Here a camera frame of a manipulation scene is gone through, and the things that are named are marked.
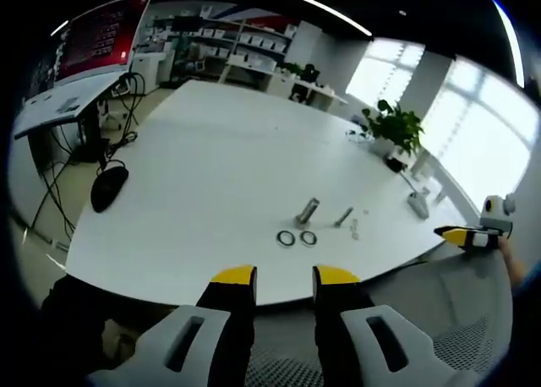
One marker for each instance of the white plant pot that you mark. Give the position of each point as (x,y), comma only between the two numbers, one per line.
(386,145)

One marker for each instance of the grey side desk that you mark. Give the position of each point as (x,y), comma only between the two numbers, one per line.
(59,104)

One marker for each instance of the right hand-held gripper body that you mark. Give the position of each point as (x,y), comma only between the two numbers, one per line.
(496,216)

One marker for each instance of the white low cabinet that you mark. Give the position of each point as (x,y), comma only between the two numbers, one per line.
(315,93)

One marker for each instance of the grey desktop device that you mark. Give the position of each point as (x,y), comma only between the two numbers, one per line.
(418,203)

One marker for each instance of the green potted plant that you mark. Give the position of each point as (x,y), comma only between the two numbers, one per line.
(395,125)

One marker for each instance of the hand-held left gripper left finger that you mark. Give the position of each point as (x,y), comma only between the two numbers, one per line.
(198,332)

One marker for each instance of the white storage shelf unit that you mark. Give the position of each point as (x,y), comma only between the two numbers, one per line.
(236,45)

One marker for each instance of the large threaded stud bolt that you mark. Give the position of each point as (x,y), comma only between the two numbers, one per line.
(306,214)

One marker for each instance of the large red-screen monitor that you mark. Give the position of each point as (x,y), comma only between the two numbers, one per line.
(99,34)

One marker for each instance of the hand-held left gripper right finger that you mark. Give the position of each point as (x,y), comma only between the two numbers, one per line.
(380,340)

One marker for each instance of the slim threaded stud bolt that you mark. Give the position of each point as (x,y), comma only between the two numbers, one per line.
(343,218)

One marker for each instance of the person's black trouser leg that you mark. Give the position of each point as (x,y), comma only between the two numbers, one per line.
(80,319)

